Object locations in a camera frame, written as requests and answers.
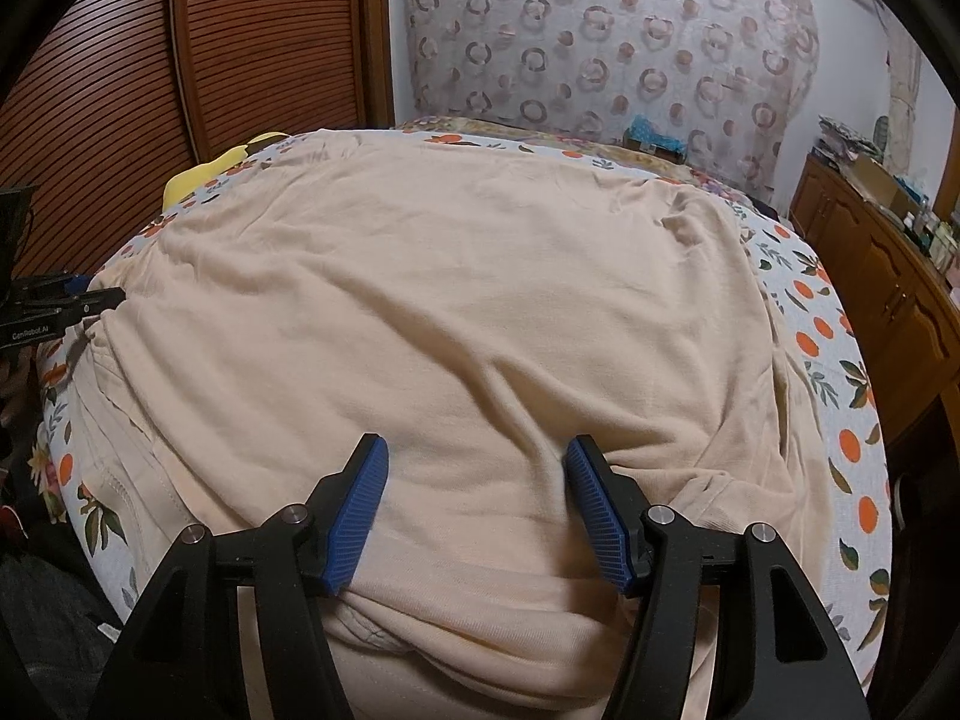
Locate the circle patterned curtain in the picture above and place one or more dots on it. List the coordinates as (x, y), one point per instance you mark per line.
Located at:
(600, 37)

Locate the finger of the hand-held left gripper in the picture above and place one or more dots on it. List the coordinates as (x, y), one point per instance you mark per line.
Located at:
(75, 282)
(90, 301)

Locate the wooden louvred wardrobe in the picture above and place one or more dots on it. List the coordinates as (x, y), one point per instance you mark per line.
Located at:
(187, 75)

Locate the dark grey cloth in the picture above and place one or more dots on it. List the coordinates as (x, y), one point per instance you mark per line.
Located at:
(52, 630)

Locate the blue box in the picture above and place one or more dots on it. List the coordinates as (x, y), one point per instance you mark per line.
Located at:
(654, 136)

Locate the wooden cabinet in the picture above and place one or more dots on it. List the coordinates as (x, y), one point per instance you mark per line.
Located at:
(892, 292)

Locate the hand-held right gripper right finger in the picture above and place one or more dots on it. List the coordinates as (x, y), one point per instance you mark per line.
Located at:
(600, 517)

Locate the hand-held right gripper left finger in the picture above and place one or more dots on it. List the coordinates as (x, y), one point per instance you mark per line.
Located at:
(360, 517)

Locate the navy cloth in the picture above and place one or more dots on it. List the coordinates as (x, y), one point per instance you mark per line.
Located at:
(769, 210)

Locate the pale lace curtain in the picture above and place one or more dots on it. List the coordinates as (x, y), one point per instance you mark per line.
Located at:
(904, 90)

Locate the pile of patterned cloths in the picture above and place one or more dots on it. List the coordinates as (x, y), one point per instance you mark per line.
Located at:
(847, 136)

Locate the cardboard box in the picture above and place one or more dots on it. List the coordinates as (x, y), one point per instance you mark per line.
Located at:
(881, 184)

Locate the yellow cloth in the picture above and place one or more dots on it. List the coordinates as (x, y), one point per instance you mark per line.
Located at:
(195, 180)

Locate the orange fruit print bedsheet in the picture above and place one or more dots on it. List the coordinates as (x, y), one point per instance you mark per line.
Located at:
(825, 360)

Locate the peach printed t-shirt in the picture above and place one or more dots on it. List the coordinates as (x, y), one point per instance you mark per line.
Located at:
(450, 277)

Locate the floral quilt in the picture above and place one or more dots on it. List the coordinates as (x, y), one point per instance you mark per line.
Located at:
(675, 169)

